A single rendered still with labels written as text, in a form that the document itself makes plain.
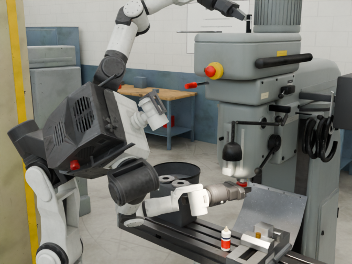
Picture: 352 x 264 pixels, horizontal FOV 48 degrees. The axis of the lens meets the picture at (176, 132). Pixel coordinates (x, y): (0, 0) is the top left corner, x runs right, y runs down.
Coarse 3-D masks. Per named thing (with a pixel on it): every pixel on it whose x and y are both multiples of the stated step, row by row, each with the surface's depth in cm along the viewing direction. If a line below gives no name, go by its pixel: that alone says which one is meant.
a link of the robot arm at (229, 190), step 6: (216, 186) 160; (222, 186) 161; (228, 186) 164; (234, 186) 165; (240, 186) 164; (222, 192) 159; (228, 192) 162; (234, 192) 162; (240, 192) 162; (222, 198) 159; (228, 198) 162; (234, 198) 163; (240, 198) 162
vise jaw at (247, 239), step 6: (246, 234) 165; (252, 234) 165; (240, 240) 164; (246, 240) 163; (252, 240) 162; (258, 240) 161; (264, 240) 160; (270, 240) 160; (252, 246) 161; (258, 246) 159; (264, 246) 158; (270, 246) 159; (264, 252) 158
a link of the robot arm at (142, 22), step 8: (144, 0) 156; (152, 0) 156; (160, 0) 156; (168, 0) 157; (144, 8) 156; (152, 8) 157; (160, 8) 159; (144, 16) 155; (136, 24) 156; (144, 24) 158; (144, 32) 162
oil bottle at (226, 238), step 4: (224, 232) 171; (228, 232) 172; (224, 236) 171; (228, 236) 171; (224, 240) 172; (228, 240) 172; (224, 244) 172; (228, 244) 172; (224, 248) 172; (228, 248) 173
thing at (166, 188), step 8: (160, 176) 206; (168, 176) 206; (160, 184) 198; (168, 184) 198; (176, 184) 195; (184, 184) 195; (192, 184) 198; (152, 192) 203; (160, 192) 199; (168, 192) 195; (184, 208) 192; (160, 216) 202; (168, 216) 198; (176, 216) 194; (184, 216) 194; (192, 216) 198; (176, 224) 195; (184, 224) 195
